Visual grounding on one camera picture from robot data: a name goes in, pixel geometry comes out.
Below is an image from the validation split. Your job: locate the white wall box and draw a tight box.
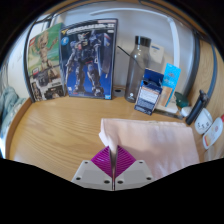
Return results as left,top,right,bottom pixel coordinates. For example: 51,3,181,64
149,43,166,73

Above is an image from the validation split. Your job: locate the green tree figure set box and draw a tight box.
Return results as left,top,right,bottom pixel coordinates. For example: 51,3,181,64
26,22,67,103

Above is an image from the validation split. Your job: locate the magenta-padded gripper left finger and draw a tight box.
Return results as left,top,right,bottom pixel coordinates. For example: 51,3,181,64
71,145,115,192

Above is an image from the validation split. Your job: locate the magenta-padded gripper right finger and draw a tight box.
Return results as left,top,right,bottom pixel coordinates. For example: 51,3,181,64
114,145,155,192

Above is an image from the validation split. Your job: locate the dark blue open carton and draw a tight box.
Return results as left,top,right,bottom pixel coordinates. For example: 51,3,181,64
134,68,165,116

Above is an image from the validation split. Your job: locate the white bottle with red cap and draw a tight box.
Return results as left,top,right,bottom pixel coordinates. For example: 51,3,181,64
202,114,224,151

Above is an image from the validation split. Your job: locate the white desk lamp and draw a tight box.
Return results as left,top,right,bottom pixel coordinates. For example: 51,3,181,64
89,7,183,115

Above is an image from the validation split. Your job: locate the light blue tall carton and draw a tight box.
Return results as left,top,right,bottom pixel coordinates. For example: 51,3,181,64
159,62,182,108

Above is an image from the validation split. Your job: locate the black electric shaver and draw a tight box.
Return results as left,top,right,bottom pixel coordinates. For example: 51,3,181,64
185,89,210,126

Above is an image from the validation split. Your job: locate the bed with teal bedding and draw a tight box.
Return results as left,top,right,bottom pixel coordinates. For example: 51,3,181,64
0,85,26,158

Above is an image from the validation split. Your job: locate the dark ruler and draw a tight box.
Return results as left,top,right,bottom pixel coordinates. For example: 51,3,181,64
163,109,185,121

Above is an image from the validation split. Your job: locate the blue robot model kit box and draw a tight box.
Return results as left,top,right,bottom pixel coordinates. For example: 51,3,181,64
59,18,119,100

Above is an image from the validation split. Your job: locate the grey metal desk frame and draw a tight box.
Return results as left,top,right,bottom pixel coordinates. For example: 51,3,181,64
190,29,220,100

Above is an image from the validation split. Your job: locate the pink towel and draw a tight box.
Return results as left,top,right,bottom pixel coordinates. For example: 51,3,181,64
98,117,201,181

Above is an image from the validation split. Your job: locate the white mug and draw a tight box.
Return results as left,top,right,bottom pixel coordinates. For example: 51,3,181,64
194,107,214,136

